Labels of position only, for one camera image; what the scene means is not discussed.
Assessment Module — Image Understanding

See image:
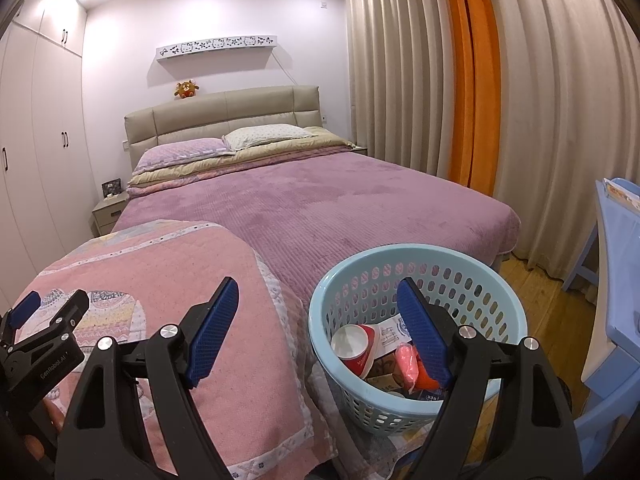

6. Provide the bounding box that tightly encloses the light blue plastic basket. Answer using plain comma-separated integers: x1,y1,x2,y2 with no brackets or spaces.
308,244,528,435

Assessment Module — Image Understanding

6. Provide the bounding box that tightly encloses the white wardrobe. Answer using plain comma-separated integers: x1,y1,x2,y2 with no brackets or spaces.
0,0,96,306

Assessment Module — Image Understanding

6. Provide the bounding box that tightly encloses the pink patterned quilt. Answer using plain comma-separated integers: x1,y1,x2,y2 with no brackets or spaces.
10,220,333,480

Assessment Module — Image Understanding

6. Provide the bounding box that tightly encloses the beige curtain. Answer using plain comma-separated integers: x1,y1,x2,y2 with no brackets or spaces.
345,0,466,183
480,0,640,271

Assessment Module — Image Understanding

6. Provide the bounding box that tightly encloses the white wall shelf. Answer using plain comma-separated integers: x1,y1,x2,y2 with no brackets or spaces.
156,35,277,63

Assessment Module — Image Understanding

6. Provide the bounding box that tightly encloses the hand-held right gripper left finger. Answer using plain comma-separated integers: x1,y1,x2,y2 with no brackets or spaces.
55,276,239,480

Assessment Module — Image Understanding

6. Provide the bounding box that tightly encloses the beige padded headboard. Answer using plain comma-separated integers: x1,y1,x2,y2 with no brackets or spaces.
124,85,321,171

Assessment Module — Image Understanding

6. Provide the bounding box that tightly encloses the light blue stool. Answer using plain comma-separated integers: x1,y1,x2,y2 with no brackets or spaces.
562,177,640,396

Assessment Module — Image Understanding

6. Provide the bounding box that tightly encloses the white dotted pillow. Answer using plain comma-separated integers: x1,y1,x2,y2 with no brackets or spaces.
221,124,318,152

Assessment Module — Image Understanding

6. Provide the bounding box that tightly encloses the purple bed blanket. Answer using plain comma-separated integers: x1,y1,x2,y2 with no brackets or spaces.
111,152,521,321

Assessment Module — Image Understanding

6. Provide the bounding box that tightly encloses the orange plastic bag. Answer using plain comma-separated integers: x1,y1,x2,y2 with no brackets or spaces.
415,359,444,392

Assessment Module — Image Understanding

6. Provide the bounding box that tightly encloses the orange curtain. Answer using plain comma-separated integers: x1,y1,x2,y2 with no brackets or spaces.
437,0,503,196

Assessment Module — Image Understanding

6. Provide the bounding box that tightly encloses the person's left hand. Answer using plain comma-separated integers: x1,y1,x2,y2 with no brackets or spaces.
25,430,57,467

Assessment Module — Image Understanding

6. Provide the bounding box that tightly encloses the blue plastic stool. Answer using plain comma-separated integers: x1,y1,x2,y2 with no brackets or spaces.
575,395,633,461

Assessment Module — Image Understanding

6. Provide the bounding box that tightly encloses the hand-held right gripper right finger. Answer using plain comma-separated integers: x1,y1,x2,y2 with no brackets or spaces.
397,277,586,480

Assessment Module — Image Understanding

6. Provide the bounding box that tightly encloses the purple pillow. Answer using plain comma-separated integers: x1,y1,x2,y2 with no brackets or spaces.
134,137,236,171

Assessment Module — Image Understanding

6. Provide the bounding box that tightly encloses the pink wrapper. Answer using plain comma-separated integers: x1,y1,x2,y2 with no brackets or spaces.
395,342,422,392

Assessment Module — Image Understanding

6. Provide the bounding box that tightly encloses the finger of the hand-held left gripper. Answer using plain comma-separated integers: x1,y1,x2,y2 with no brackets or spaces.
47,290,91,343
0,292,42,346

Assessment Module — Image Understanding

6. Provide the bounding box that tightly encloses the white printed paper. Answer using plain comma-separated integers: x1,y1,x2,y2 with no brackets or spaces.
372,315,416,361

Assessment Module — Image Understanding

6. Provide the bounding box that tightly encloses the red and white paper cup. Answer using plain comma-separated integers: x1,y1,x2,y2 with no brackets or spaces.
331,324,383,378

